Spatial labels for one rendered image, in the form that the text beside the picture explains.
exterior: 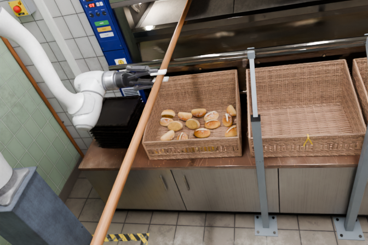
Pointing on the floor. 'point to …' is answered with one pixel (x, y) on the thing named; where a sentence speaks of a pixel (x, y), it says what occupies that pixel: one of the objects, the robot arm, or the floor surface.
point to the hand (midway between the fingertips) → (159, 75)
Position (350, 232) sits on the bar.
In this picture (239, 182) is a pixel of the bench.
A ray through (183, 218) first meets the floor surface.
